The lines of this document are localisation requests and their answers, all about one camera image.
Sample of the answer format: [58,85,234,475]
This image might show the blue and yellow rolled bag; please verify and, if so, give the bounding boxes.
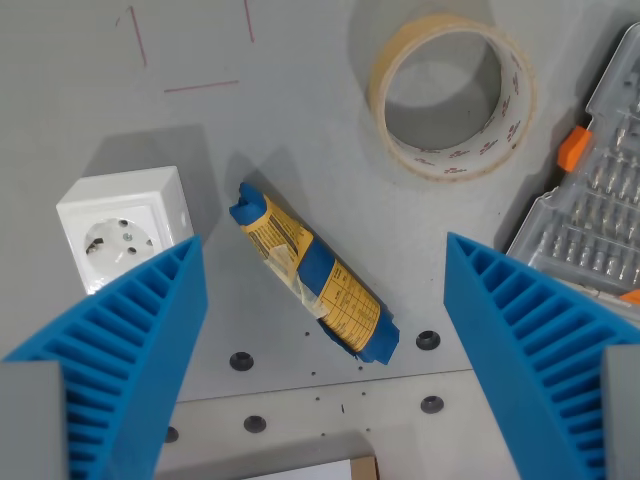
[228,181,401,366]

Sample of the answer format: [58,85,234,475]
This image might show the white wall power socket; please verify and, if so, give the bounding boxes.
[55,166,195,296]

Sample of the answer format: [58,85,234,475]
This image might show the brown cardboard box corner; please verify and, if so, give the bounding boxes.
[349,450,379,480]

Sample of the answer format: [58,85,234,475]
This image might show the grey screwdriver bit case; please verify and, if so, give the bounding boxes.
[504,22,640,324]

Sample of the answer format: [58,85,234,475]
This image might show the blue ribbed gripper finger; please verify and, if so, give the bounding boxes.
[0,234,208,480]
[443,231,640,480]

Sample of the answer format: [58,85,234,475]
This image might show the clear adhesive tape roll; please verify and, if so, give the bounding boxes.
[368,13,537,184]

